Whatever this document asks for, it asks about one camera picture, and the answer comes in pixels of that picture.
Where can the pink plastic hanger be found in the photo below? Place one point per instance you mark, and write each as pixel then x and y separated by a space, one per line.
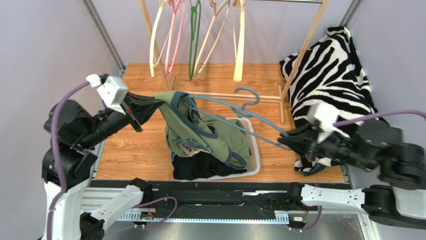
pixel 178 12

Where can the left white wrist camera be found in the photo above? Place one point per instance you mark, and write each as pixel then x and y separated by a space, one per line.
pixel 111 89

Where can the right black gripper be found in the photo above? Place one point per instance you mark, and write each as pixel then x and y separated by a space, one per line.
pixel 308 146

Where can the teal plastic hanger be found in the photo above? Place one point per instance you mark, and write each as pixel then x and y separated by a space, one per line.
pixel 241 112

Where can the black top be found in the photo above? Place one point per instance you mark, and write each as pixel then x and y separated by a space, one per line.
pixel 200 166

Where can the light wooden hanger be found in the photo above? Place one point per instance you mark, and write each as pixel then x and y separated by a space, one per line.
pixel 239 41

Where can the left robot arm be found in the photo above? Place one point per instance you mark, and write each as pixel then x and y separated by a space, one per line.
pixel 67 167

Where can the green plastic hanger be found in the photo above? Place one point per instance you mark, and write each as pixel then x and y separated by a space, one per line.
pixel 195 12

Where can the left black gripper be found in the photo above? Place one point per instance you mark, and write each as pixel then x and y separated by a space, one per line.
pixel 142 107

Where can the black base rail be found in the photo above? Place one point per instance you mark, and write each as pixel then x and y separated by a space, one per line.
pixel 218 200

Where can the cream plastic hanger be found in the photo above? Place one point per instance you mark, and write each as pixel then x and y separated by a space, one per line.
pixel 155 54

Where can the zebra print blanket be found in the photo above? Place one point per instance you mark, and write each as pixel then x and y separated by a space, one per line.
pixel 331 72

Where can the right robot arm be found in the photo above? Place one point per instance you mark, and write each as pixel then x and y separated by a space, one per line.
pixel 400 198

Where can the wooden clothes rack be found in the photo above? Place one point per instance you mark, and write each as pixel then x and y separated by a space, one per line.
pixel 241 97

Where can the olive green tank top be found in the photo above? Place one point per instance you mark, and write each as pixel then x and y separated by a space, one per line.
pixel 187 131

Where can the white plastic basket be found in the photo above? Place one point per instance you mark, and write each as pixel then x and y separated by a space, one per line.
pixel 254 164

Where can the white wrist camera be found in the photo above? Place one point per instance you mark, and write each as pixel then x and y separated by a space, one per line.
pixel 111 89
pixel 326 115

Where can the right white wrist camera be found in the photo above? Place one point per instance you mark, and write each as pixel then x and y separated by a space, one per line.
pixel 326 115

